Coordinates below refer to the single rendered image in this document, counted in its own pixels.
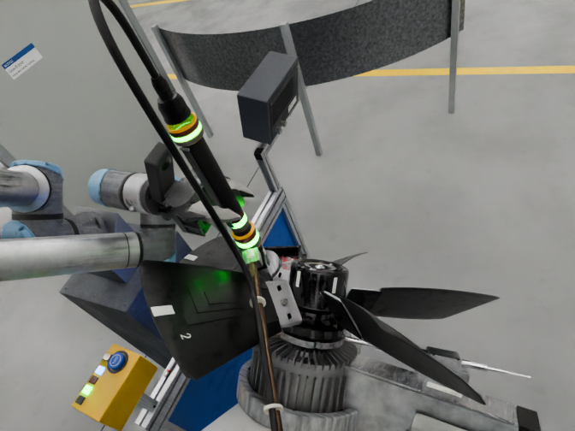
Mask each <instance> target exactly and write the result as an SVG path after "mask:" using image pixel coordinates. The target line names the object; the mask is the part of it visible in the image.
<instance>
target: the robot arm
mask: <svg viewBox="0 0 575 431"><path fill-rule="evenodd" d="M144 164H145V171H146V173H141V172H132V171H121V170H116V169H113V168H110V169H100V170H99V171H97V172H95V173H94V174H93V175H92V176H91V178H90V179H89V182H88V193H89V195H90V197H91V199H92V200H93V201H94V202H95V203H97V204H101V205H103V206H105V207H107V208H116V209H120V210H128V211H131V212H139V213H140V232H131V233H110V229H109V226H108V224H107V221H106V220H105V219H104V218H103V217H102V216H101V215H100V214H99V213H98V212H95V211H85V212H81V213H79V214H77V215H73V216H71V217H69V218H63V193H62V183H63V177H62V169H61V168H60V167H59V166H57V165H55V164H54V163H50V162H41V161H33V160H20V161H14V162H12V163H11V164H10V168H9V169H5V168H0V208H2V207H8V208H10V209H11V215H12V220H11V221H8V222H6V223H5V224H4V225H3V229H2V232H1V239H0V282H1V281H9V280H25V279H32V278H41V277H49V276H57V275H72V274H80V273H89V272H97V271H105V270H113V269H128V268H136V267H139V263H141V262H143V261H144V260H152V261H163V262H172V263H175V257H176V253H177V250H176V236H175V224H177V225H178V226H179V228H180V229H181V231H182V232H184V233H191V234H196V235H199V236H205V233H207V231H208V230H209V228H210V226H211V225H212V226H213V227H214V228H215V229H216V230H217V231H219V229H218V228H217V226H216V224H215V222H213V220H212V219H211V217H210V215H209V213H208V212H207V210H206V208H205V207H204V206H203V204H202V203H201V201H200V199H199V197H198V196H197V194H196V193H195V191H194V190H193V188H192V187H191V185H190V184H189V182H188V180H187V178H186V177H184V178H181V179H180V178H179V177H177V176H175V172H174V165H173V157H172V155H171V154H170V152H169V150H168V149H167V147H166V145H165V144H163V143H161V142H157V144H156V145H155V146H154V148H153V149H152V150H151V152H150V153H149V154H148V156H147V157H146V159H145V160H144ZM194 177H195V179H196V180H197V182H198V183H199V185H200V186H201V188H202V190H203V191H204V193H205V195H206V197H207V198H208V199H209V201H210V203H211V205H212V206H213V208H214V210H215V211H216V213H217V214H218V216H219V218H220V219H221V221H222V223H223V225H224V226H225V228H226V229H227V225H226V222H231V221H238V220H240V219H241V218H242V217H241V215H239V214H238V213H236V212H235V211H233V210H231V209H230V208H227V209H222V208H220V207H219V206H215V204H214V203H213V201H212V199H211V198H210V196H209V194H208V192H207V191H206V190H205V188H204V186H203V185H202V183H201V181H200V180H199V177H198V176H197V175H194ZM225 178H226V180H227V182H228V184H229V185H230V187H231V189H232V191H233V193H234V195H235V196H236V198H237V200H238V202H239V204H240V206H241V207H243V206H245V200H244V198H254V196H255V195H254V193H253V192H252V191H251V190H250V189H249V188H247V187H246V186H244V185H242V184H241V183H239V182H237V181H235V180H231V179H230V178H229V177H227V176H225ZM188 230H189V231H188ZM227 230H228V229H227ZM191 231H193V232H191ZM195 232H196V233H195ZM219 232H220V231H219Z"/></svg>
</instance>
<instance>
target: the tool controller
mask: <svg viewBox="0 0 575 431"><path fill-rule="evenodd" d="M237 100H238V106H239V112H240V121H241V127H242V132H243V137H244V138H247V139H252V140H255V141H258V142H261V143H266V144H268V145H271V143H272V142H273V140H274V138H275V137H276V135H277V134H282V127H285V126H286V125H287V121H286V119H287V118H288V116H289V115H290V113H291V111H292V110H293V108H294V106H295V105H296V103H297V102H298V101H299V90H298V57H297V56H290V55H286V54H282V53H278V52H274V51H270V52H269V53H268V55H267V56H266V57H265V58H264V59H263V60H262V62H261V63H260V64H259V66H258V67H257V68H256V70H255V71H254V72H253V74H252V75H251V77H250V78H249V79H248V81H247V82H246V83H245V84H244V85H243V86H242V88H241V89H240V91H239V92H238V93H237Z"/></svg>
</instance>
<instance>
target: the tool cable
mask: <svg viewBox="0 0 575 431"><path fill-rule="evenodd" d="M100 1H101V2H102V3H103V4H104V5H105V6H106V8H107V9H108V10H109V11H110V13H111V14H112V15H113V16H114V17H115V19H116V20H117V22H118V23H119V25H120V26H121V28H122V30H123V32H125V34H126V35H127V37H128V39H129V41H130V42H131V44H132V46H133V47H134V49H135V50H136V52H137V54H138V55H139V58H140V59H141V61H142V62H143V63H144V65H145V67H146V69H147V71H148V73H149V74H150V76H151V77H152V78H153V79H155V78H157V77H158V76H159V74H158V72H157V70H156V69H155V67H154V65H153V63H152V62H151V59H150V57H149V56H148V55H147V53H146V51H145V49H144V47H143V45H142V44H141V43H140V41H139V39H138V37H137V36H136V34H135V32H134V31H133V29H132V28H131V26H130V24H129V23H128V21H127V19H126V18H125V16H124V15H123V13H122V12H121V11H120V9H119V8H118V7H117V5H116V4H115V2H114V1H113V0H100ZM88 3H89V7H90V10H91V13H92V17H93V19H94V21H95V24H96V26H97V28H98V31H99V33H100V35H101V37H102V39H103V41H104V43H105V45H106V47H107V49H108V51H109V53H110V55H111V56H112V58H113V60H114V62H115V64H116V66H117V67H118V69H119V70H120V72H121V74H122V76H123V78H124V80H125V81H126V82H127V84H128V86H129V88H130V89H131V91H132V93H133V94H134V96H135V97H136V99H137V100H138V102H139V104H140V106H141V108H142V109H143V110H144V111H145V114H146V115H147V117H148V118H149V120H150V122H151V124H152V125H153V126H154V128H155V129H156V131H157V133H158V135H159V136H160V138H161V139H162V141H163V142H164V144H165V145H166V147H167V149H168V150H169V152H170V154H171V155H172V157H173V158H174V159H175V161H176V163H177V165H178V166H179V168H180V169H181V171H182V173H183V174H184V175H185V177H186V178H187V180H188V182H189V184H190V185H191V187H192V188H193V190H194V191H195V193H196V194H197V196H198V197H199V199H200V201H201V203H202V204H203V206H204V207H205V208H206V210H207V212H208V213H209V215H210V217H211V219H212V220H213V222H215V224H216V226H217V228H218V229H219V231H220V233H221V234H222V236H223V237H224V239H225V240H226V242H227V243H228V246H229V248H230V249H231V251H232V252H233V253H234V256H235V258H236V260H237V261H238V263H239V265H240V267H241V270H242V272H243V274H244V276H245V278H246V283H247V285H248V288H249V291H250V294H251V299H250V305H251V307H252V308H253V311H254V315H255V321H256V326H257V332H258V343H259V349H260V355H261V361H262V367H263V373H264V384H265V391H266V397H267V403H268V405H266V406H265V407H264V414H266V415H269V416H270V427H271V431H279V428H278V422H277V416H276V410H279V411H280V413H282V412H283V406H282V405H281V404H275V400H274V394H273V388H272V383H271V377H270V366H269V361H268V355H267V350H266V344H265V338H264V329H263V323H262V318H261V314H260V309H259V304H258V303H262V304H263V305H264V306H265V305H266V302H265V299H264V298H263V297H260V296H257V294H256V290H255V287H254V284H253V281H252V277H251V275H250V272H249V270H248V268H247V266H246V263H245V261H244V259H243V257H242V255H241V254H240V252H239V250H238V248H237V246H236V244H235V243H234V241H233V240H232V238H231V236H230V234H229V233H228V230H227V229H226V228H225V226H224V225H223V223H222V221H221V219H220V218H219V216H218V214H217V213H216V211H215V210H214V208H213V206H212V205H211V203H210V201H209V199H208V198H207V197H206V195H205V193H204V191H203V190H202V188H201V186H200V185H199V183H198V182H197V180H196V179H195V177H194V175H193V173H192V171H191V170H190V168H189V167H188V166H187V164H186V162H185V160H184V159H183V157H182V155H181V153H180V152H179V151H178V149H177V148H176V146H175V144H174V142H173V140H172V139H171V137H170V136H169V134H168V133H167V131H166V129H165V128H164V126H163V124H162V122H161V121H160V120H159V118H158V116H157V114H156V112H155V111H154V109H153V108H152V106H151V104H150V102H149V101H148V99H147V97H146V96H145V94H144V93H143V91H142V89H141V88H140V86H139V83H138V82H137V80H136V79H135V77H134V76H133V73H132V71H131V70H130V68H129V66H128V65H127V63H126V61H125V59H124V57H123V56H122V54H121V52H120V50H119V48H118V46H117V44H116V42H115V40H114V38H113V36H112V34H111V32H110V29H109V27H108V25H107V23H106V20H105V18H104V14H103V12H102V10H101V6H100V3H99V0H88Z"/></svg>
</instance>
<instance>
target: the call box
mask: <svg viewBox="0 0 575 431"><path fill-rule="evenodd" d="M107 352H108V353H110V354H112V356H113V355H114V353H117V352H120V353H122V354H123V355H124V356H125V363H124V364H123V365H122V366H121V367H120V368H119V369H117V370H113V369H111V368H110V367H109V365H108V362H107V361H105V360H103V359H102V361H101V362H100V364H99V365H98V366H102V367H104V368H105V370H104V372H103V373H102V374H101V375H99V374H97V373H95V371H96V370H97V369H95V371H94V372H93V374H92V376H93V375H95V376H97V377H98V381H97V382H96V384H95V385H93V384H91V383H90V382H87V383H86V384H85V386H86V385H88V386H90V387H92V390H91V391H90V392H89V394H88V395H86V394H84V393H83V392H82V391H83V389H84V388H85V387H83V389H82V390H81V392H80V393H79V395H78V396H77V398H78V397H79V396H80V395H82V396H83V397H85V398H86V399H85V400H84V402H83V403H82V405H79V404H76V403H75V401H76V399H77V398H76V399H75V401H74V402H73V403H72V406H73V407H74V408H75V409H76V410H78V411H80V412H82V413H84V414H85V415H87V416H89V417H90V418H92V419H94V420H95V421H97V422H100V423H102V424H104V425H106V426H109V427H111V428H114V429H116V430H119V431H121V430H122V429H123V427H124V425H125V424H126V422H127V420H128V418H129V417H130V415H131V414H132V412H133V410H134V408H135V406H136V404H137V403H138V402H139V400H140V398H141V396H142V395H143V393H144V391H145V390H146V388H147V386H148V385H149V383H150V381H151V379H152V377H153V376H154V374H155V373H156V371H157V366H156V365H154V364H153V363H151V362H150V361H148V360H147V359H145V358H144V357H142V356H141V355H140V354H138V353H135V352H133V351H130V350H128V349H126V348H124V347H121V346H119V345H117V344H113V345H112V346H111V348H109V350H108V351H107ZM98 366H97V368H98ZM92 376H91V377H90V379H91V378H92ZM90 379H89V380H90ZM89 380H88V381H89Z"/></svg>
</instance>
